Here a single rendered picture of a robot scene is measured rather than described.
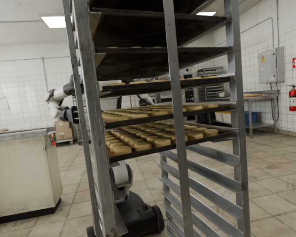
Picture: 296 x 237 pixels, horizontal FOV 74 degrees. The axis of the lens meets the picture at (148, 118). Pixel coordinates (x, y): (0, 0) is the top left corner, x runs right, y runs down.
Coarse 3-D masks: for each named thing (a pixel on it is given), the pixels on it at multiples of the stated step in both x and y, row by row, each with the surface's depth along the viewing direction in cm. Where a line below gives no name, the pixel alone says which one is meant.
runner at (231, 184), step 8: (160, 152) 118; (168, 152) 112; (176, 160) 101; (192, 168) 88; (200, 168) 84; (208, 168) 79; (208, 176) 78; (216, 176) 75; (224, 176) 71; (224, 184) 70; (232, 184) 68; (240, 184) 65
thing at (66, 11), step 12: (72, 36) 98; (72, 48) 99; (72, 60) 99; (72, 72) 100; (84, 120) 103; (84, 132) 103; (84, 144) 104; (96, 204) 108; (96, 216) 108; (96, 228) 109
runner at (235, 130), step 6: (162, 120) 113; (168, 120) 106; (198, 126) 82; (204, 126) 78; (210, 126) 74; (216, 126) 71; (222, 126) 69; (222, 132) 69; (234, 132) 64; (228, 138) 63; (234, 138) 62
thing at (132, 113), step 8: (168, 104) 96; (184, 104) 80; (192, 104) 75; (200, 104) 70; (208, 104) 65; (216, 104) 64; (104, 112) 84; (112, 112) 82; (120, 112) 72; (128, 112) 68; (136, 112) 63; (144, 112) 67; (152, 112) 58; (160, 112) 56; (168, 112) 64; (104, 120) 64; (112, 120) 52; (120, 120) 52
